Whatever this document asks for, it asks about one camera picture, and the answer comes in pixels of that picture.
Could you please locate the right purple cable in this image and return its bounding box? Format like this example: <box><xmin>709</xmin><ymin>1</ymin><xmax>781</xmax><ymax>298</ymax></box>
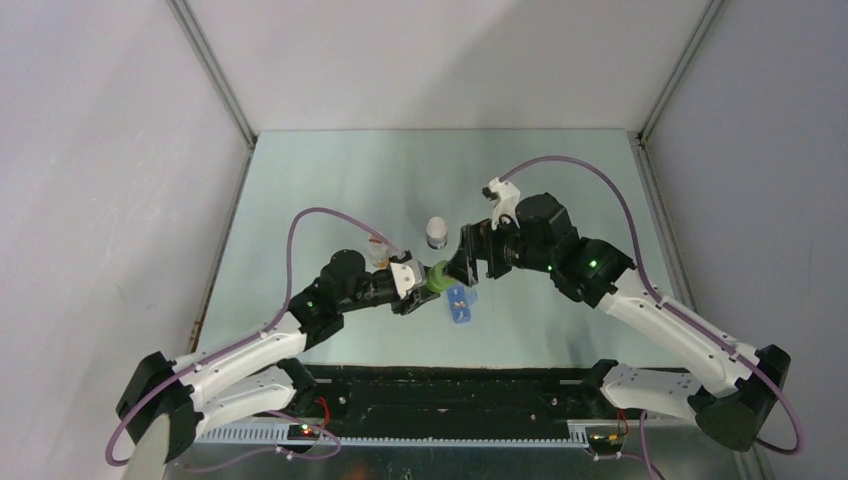
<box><xmin>496</xmin><ymin>155</ymin><xmax>806</xmax><ymax>457</ymax></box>

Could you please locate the white pill bottle blue label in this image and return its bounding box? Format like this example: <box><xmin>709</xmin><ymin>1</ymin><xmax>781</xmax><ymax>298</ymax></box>
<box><xmin>425</xmin><ymin>216</ymin><xmax>448</xmax><ymax>250</ymax></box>

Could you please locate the right control board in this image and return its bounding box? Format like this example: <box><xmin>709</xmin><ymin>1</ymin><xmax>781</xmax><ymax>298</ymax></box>
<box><xmin>587</xmin><ymin>433</ymin><xmax>626</xmax><ymax>449</ymax></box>

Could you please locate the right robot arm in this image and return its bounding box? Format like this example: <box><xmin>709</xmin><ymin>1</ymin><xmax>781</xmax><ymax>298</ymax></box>
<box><xmin>442</xmin><ymin>193</ymin><xmax>791</xmax><ymax>452</ymax></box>

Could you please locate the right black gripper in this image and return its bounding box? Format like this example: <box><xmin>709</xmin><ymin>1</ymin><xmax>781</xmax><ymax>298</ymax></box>
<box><xmin>442</xmin><ymin>208</ymin><xmax>555</xmax><ymax>288</ymax></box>

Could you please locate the right aluminium frame post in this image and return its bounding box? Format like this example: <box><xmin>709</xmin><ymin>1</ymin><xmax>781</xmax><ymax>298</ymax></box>
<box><xmin>636</xmin><ymin>0</ymin><xmax>727</xmax><ymax>148</ymax></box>

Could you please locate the green pill bottle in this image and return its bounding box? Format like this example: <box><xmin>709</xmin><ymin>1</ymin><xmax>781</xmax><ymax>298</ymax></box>
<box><xmin>425</xmin><ymin>260</ymin><xmax>457</xmax><ymax>294</ymax></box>

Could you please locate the aluminium frame post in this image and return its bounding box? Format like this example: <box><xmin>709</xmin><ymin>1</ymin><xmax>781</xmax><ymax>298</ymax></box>
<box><xmin>636</xmin><ymin>0</ymin><xmax>727</xmax><ymax>148</ymax></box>
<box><xmin>166</xmin><ymin>0</ymin><xmax>258</xmax><ymax>149</ymax></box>

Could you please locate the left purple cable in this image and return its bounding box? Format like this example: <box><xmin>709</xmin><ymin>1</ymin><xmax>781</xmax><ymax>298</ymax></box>
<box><xmin>104</xmin><ymin>207</ymin><xmax>402</xmax><ymax>468</ymax></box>

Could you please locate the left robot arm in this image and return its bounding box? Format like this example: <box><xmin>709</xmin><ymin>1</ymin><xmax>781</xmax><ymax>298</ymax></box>
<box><xmin>116</xmin><ymin>250</ymin><xmax>455</xmax><ymax>461</ymax></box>

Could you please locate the control board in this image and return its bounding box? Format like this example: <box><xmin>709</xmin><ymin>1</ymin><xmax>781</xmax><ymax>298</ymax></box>
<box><xmin>587</xmin><ymin>433</ymin><xmax>626</xmax><ymax>449</ymax></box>
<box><xmin>286</xmin><ymin>424</ymin><xmax>323</xmax><ymax>441</ymax></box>

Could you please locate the white bottle orange label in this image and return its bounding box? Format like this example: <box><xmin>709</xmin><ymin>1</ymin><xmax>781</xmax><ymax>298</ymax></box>
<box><xmin>367</xmin><ymin>236</ymin><xmax>396</xmax><ymax>269</ymax></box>

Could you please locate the left control board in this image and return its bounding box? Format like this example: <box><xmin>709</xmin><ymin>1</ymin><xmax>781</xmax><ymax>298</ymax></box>
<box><xmin>286</xmin><ymin>424</ymin><xmax>323</xmax><ymax>441</ymax></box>

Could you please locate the left aluminium frame post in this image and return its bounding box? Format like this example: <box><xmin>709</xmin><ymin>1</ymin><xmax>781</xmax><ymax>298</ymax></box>
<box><xmin>166</xmin><ymin>0</ymin><xmax>258</xmax><ymax>149</ymax></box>

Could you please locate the blue pill organizer box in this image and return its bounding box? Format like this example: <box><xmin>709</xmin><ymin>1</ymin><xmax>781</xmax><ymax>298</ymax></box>
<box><xmin>446</xmin><ymin>284</ymin><xmax>477</xmax><ymax>325</ymax></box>

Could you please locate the purple cable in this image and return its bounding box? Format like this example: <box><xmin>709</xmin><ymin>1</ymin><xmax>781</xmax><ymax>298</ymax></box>
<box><xmin>104</xmin><ymin>207</ymin><xmax>402</xmax><ymax>468</ymax></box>
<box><xmin>496</xmin><ymin>155</ymin><xmax>806</xmax><ymax>457</ymax></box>

